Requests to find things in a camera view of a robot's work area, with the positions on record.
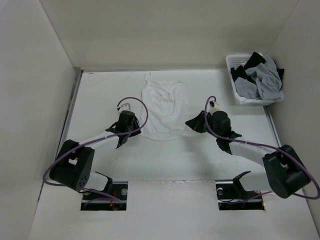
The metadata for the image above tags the white tank top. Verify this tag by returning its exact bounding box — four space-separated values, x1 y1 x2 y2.
140 72 190 142

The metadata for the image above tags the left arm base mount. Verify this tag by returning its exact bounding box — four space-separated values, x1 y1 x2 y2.
80 181 129 212

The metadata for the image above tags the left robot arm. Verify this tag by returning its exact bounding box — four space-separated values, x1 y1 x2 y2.
48 110 141 200

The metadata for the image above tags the black tank top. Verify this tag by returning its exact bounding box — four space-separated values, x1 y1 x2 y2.
230 53 285 85

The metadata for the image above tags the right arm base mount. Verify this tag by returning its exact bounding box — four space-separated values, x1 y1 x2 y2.
215 171 265 211

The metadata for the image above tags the metal table edge rail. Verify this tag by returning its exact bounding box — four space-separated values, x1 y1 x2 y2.
55 67 83 159

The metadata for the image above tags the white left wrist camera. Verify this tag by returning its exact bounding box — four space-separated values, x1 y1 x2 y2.
117 102 131 114

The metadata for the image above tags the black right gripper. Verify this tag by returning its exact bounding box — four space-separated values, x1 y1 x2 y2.
185 110 221 139

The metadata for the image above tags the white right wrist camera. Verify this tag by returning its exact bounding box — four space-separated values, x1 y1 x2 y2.
209 100 220 114

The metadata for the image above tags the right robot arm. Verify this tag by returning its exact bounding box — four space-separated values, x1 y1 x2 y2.
185 111 311 199

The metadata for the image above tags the white plastic laundry basket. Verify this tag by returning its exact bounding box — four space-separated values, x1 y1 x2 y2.
225 52 285 106

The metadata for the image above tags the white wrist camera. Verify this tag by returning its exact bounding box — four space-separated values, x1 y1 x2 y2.
209 100 220 114
117 102 131 114

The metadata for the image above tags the grey folded tank top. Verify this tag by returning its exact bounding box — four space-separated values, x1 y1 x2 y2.
234 77 261 100

